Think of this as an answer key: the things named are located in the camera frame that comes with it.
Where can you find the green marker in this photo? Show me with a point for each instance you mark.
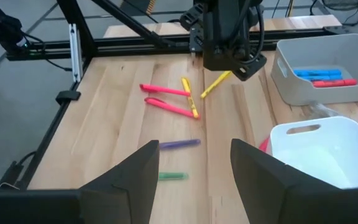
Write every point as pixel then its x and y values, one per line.
pixel 172 176

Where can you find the blue marker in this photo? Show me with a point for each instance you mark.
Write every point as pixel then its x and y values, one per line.
pixel 317 72

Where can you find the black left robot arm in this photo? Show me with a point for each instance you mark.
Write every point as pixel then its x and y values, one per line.
pixel 222 12

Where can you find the red marker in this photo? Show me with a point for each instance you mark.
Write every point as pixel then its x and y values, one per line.
pixel 334 83

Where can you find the long pink marker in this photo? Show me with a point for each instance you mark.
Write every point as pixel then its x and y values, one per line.
pixel 163 90
pixel 169 107

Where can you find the purple marker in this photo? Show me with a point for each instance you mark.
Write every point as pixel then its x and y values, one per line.
pixel 179 144

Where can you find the white plastic bin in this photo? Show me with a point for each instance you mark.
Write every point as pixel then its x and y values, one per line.
pixel 322 155

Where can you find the light grey plastic bin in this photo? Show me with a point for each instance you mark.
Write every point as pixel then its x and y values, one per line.
pixel 297 90

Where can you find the black frame clamp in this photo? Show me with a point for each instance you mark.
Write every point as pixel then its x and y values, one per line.
pixel 68 97

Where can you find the yellow highlighter marker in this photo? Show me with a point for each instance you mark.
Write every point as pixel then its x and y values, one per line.
pixel 190 98
pixel 215 84

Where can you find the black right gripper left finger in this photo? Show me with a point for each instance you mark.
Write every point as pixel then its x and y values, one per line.
pixel 129 193

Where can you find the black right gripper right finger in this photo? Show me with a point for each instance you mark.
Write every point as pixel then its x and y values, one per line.
pixel 275 193

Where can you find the short pink marker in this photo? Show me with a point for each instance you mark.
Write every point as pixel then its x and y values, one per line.
pixel 264 145

